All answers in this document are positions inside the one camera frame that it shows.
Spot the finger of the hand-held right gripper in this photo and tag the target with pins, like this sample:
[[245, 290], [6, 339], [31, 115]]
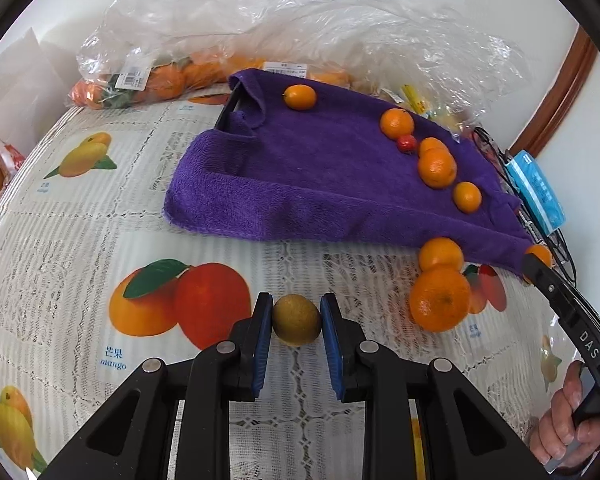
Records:
[[547, 282]]

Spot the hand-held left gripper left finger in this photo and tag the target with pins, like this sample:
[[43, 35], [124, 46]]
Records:
[[262, 345]]

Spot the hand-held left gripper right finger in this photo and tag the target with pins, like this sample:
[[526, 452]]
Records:
[[330, 345]]

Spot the orange tangerine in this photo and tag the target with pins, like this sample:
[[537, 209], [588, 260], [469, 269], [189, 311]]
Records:
[[396, 122], [467, 196], [441, 254], [541, 252], [436, 169], [440, 298], [431, 144]]

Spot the brownish green kiwi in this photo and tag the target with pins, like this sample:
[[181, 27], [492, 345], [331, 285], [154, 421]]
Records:
[[296, 320]]

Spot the small red fruit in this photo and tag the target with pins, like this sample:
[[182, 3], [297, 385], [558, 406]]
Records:
[[406, 143]]

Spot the small oval kumquat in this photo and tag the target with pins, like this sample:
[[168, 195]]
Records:
[[300, 96]]

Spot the person's right hand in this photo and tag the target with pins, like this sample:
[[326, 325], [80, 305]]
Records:
[[560, 415]]

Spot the blue tissue pack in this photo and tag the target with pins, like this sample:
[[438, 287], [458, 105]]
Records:
[[537, 190]]

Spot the purple towel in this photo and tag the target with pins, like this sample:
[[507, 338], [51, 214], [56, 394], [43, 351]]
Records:
[[305, 175]]

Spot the fruit print lace tablecloth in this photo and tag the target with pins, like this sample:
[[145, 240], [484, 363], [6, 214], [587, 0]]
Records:
[[80, 260]]

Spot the crumpled clear plastic bag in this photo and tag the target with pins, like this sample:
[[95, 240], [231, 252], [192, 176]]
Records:
[[430, 45]]

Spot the clear bag of leafy tangerines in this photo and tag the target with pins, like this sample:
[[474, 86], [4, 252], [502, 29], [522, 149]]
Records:
[[150, 80]]

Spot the clear bag of oranges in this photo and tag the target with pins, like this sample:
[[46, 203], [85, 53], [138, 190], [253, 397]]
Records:
[[220, 20]]

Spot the white plastic bag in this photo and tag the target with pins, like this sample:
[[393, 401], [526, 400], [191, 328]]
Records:
[[20, 80]]

